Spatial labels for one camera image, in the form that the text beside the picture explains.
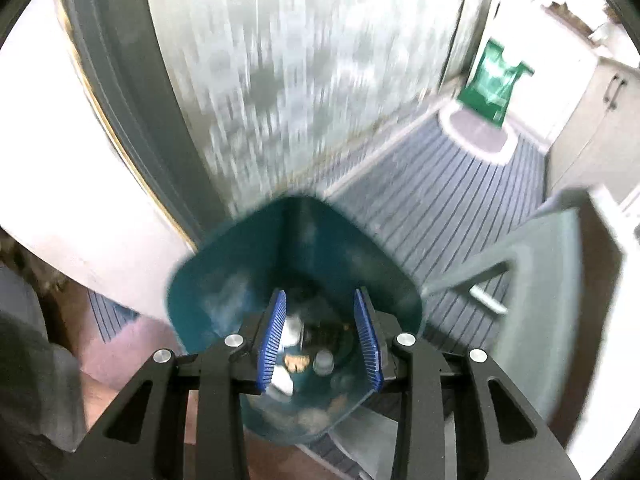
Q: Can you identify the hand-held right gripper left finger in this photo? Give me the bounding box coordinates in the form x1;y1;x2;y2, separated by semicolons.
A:
75;287;289;480

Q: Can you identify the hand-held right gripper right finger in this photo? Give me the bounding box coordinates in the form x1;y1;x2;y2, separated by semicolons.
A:
352;285;583;480

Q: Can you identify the large white tissue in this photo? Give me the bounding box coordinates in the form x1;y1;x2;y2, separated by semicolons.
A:
284;313;305;347

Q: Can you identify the small tissue piece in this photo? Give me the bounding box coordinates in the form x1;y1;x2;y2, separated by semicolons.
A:
271;367;296;395

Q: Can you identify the teal plastic trash bin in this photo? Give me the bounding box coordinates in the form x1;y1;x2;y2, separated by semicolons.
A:
167;194;424;449

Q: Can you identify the grey striped carpet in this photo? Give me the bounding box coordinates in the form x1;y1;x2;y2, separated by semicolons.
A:
87;109;549;480

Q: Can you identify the grey green chair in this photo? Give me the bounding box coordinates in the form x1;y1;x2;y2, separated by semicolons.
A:
422;187;627;457

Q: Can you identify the oval grey pink rug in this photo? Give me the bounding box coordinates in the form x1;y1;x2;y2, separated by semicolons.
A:
437;102;519;165

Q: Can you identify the person's dark grey clothing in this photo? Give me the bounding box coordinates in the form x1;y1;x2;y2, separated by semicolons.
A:
0;259;89;462

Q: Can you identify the green rice bag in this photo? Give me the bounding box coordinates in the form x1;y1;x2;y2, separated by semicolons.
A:
458;39;535;129

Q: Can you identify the plain white cabinet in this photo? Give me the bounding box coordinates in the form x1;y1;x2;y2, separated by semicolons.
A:
482;0;602;137

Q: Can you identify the white cabinet with black handles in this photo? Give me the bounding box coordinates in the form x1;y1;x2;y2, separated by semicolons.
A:
544;54;640;197

